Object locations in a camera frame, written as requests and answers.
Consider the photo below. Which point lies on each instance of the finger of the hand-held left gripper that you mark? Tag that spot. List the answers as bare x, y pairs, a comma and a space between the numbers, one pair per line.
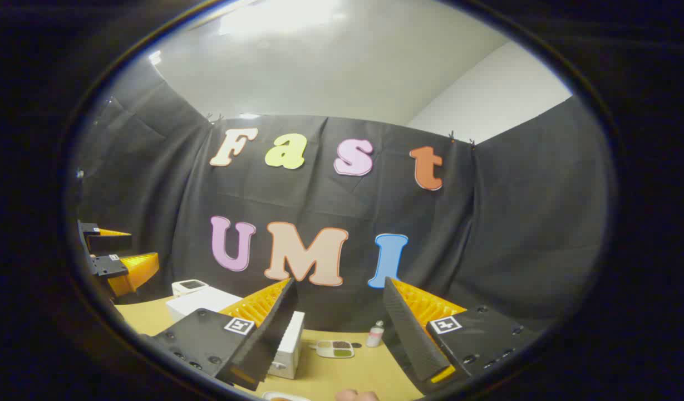
109, 266
111, 243

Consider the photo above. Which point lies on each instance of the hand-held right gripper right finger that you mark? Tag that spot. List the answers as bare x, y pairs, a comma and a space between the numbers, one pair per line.
406, 328

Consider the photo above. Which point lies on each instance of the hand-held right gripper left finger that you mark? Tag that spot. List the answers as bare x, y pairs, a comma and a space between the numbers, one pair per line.
275, 328

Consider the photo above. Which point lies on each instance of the white microwave oven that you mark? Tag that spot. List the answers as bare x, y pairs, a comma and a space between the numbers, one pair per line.
200, 302

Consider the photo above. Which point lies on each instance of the sugared donut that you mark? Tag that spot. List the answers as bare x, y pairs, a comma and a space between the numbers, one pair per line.
357, 396

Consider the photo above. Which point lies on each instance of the small bottle pink label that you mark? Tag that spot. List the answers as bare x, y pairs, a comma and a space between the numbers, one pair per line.
375, 336

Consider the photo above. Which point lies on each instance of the white divided dish with beans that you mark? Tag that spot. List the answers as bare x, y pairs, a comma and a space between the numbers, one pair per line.
336, 349

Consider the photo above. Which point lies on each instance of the white square plate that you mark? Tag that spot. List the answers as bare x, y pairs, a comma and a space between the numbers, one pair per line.
283, 396

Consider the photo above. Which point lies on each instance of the small white device dark screen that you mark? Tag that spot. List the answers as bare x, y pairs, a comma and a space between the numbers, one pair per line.
188, 287

